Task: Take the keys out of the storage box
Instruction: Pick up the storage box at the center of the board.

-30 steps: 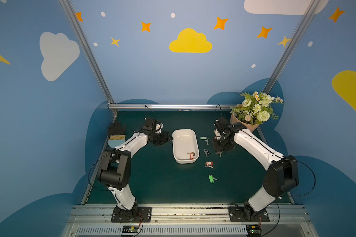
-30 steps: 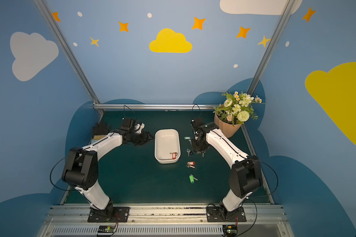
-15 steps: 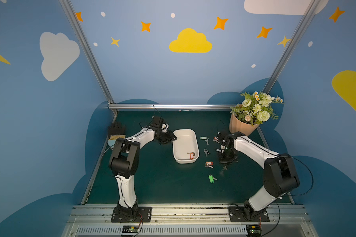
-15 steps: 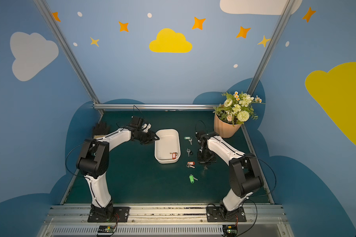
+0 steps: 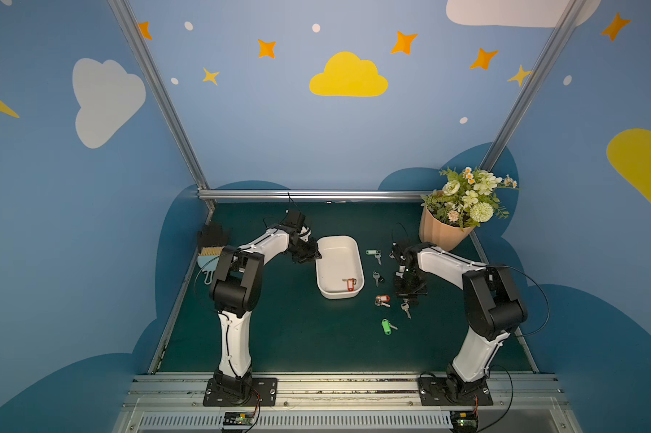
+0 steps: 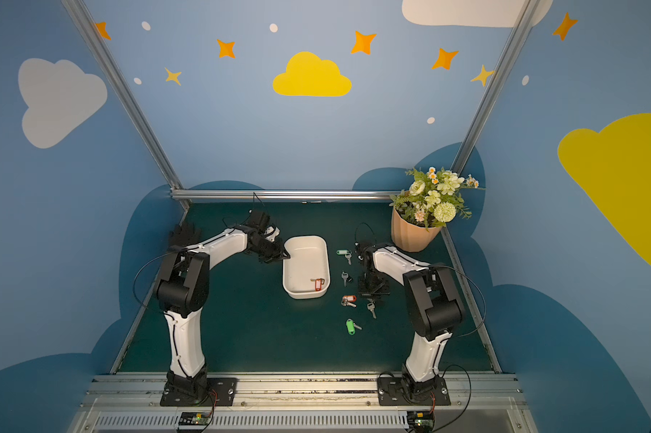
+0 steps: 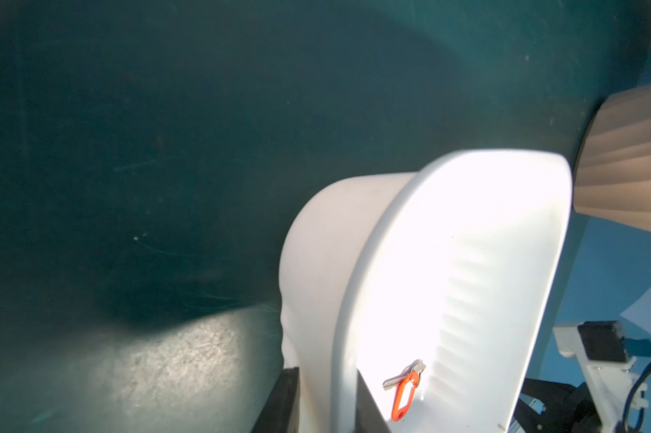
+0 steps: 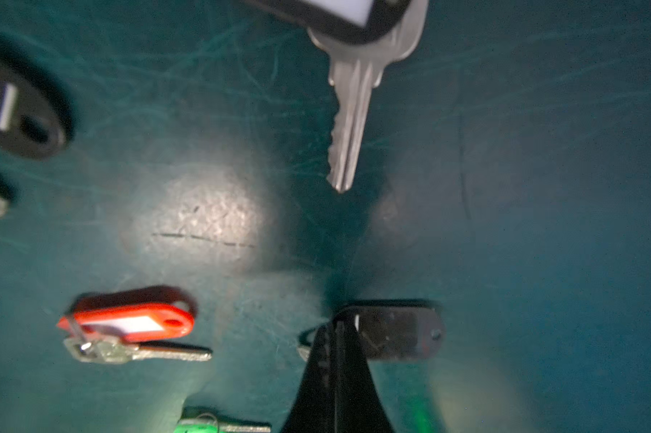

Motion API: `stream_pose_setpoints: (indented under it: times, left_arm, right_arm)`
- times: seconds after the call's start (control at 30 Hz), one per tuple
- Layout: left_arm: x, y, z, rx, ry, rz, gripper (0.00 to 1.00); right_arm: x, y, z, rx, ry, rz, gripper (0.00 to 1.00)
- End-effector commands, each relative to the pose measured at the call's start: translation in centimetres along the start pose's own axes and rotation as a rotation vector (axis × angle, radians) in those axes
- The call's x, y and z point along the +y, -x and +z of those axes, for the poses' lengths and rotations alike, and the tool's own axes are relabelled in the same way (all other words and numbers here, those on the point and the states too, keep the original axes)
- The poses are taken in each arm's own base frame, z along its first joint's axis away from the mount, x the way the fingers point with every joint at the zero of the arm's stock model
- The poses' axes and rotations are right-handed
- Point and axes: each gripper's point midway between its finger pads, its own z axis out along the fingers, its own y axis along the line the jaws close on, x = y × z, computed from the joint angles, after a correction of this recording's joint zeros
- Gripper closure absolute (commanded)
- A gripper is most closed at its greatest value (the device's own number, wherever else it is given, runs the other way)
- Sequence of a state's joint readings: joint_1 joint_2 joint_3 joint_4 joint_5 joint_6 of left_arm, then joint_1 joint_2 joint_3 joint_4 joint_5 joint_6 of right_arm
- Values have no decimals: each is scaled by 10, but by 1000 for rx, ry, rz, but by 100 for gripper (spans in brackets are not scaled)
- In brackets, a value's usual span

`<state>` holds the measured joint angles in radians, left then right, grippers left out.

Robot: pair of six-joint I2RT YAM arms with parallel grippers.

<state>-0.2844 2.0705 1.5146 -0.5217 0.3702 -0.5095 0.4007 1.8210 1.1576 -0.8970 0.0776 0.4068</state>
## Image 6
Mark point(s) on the right aluminium frame post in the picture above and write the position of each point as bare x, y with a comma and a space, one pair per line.
526, 20

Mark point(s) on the white plastic storage box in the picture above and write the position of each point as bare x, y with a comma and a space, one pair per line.
308, 260

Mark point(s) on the left aluminium frame post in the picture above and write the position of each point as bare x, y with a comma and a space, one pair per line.
84, 22

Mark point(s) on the black tag key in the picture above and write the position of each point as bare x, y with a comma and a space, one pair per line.
371, 307

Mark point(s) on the aluminium frame post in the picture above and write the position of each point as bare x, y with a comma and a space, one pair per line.
526, 20
84, 22

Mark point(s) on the artificial flower bouquet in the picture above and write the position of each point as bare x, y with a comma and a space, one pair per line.
434, 198

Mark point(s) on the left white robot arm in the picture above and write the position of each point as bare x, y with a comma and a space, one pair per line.
182, 289

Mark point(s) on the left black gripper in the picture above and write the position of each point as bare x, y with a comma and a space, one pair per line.
271, 249

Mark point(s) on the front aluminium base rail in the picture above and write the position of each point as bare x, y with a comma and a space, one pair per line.
304, 402

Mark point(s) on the left controller board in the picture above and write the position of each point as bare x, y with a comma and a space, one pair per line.
195, 420

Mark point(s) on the black head key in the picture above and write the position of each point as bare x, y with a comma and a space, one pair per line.
346, 278

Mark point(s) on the controller board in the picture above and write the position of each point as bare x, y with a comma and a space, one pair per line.
195, 420
420, 421

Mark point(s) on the right controller board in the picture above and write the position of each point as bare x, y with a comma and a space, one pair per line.
420, 421

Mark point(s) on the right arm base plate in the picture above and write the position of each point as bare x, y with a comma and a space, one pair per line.
403, 391

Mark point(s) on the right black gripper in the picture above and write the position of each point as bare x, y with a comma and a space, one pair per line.
373, 286

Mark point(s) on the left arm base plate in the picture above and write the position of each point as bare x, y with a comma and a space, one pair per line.
205, 392

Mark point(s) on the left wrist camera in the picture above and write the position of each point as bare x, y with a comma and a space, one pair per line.
261, 221

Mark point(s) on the green tag key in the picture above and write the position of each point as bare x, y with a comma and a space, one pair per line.
346, 254
352, 327

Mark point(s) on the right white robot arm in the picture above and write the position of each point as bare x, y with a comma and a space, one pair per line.
434, 306

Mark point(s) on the horizontal aluminium frame rail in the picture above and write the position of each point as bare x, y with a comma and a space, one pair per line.
301, 196

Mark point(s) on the pink faceted flower pot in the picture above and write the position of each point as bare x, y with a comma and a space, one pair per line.
410, 238

